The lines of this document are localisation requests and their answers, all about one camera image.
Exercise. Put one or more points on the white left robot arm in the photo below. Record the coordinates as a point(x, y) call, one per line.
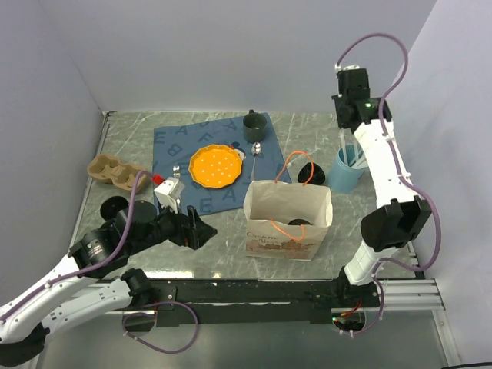
point(48, 308)

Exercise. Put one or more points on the light blue straw cup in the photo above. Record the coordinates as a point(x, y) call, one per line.
point(343, 178)

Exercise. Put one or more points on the silver fork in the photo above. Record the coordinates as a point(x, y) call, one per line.
point(176, 171)

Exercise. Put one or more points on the cream paper gift bag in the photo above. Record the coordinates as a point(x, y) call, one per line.
point(268, 207)

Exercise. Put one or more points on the bear figure coaster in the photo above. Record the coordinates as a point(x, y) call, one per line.
point(236, 147)

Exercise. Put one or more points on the silver spoon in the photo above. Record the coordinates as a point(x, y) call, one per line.
point(255, 151)

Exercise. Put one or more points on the orange dotted plate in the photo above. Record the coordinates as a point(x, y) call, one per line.
point(215, 166)

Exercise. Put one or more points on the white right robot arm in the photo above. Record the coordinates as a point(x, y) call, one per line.
point(400, 212)

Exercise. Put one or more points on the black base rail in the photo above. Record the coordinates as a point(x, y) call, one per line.
point(235, 301)

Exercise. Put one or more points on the dark green mug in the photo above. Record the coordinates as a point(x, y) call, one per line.
point(254, 126)

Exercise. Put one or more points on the aluminium frame rail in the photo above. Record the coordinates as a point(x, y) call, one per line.
point(412, 295)

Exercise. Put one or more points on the blue letter placemat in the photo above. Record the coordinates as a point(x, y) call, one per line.
point(174, 145)

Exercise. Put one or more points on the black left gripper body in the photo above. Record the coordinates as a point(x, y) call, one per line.
point(169, 225)

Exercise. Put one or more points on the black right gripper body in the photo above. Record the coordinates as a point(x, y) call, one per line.
point(338, 103)

